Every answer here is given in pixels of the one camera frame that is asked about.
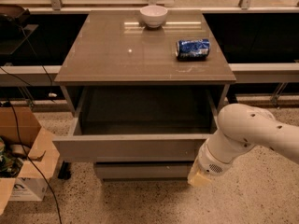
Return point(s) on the dark side shelf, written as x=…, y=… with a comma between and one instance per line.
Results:
x=14, y=29

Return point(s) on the grey drawer cabinet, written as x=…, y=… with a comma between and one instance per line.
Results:
x=116, y=49

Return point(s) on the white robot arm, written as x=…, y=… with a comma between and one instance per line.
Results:
x=240, y=129

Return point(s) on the open cardboard box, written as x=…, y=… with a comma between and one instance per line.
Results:
x=28, y=157

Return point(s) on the grey lower drawer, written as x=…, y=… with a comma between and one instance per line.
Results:
x=155, y=170

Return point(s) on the grey drawer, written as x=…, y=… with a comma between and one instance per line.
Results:
x=155, y=170
x=138, y=124

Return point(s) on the grey top drawer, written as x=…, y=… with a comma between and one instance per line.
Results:
x=138, y=124

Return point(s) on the blue soda can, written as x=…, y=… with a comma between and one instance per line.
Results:
x=192, y=49

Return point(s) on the white ceramic bowl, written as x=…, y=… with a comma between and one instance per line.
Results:
x=153, y=16

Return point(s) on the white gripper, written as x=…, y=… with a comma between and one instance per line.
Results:
x=209, y=164

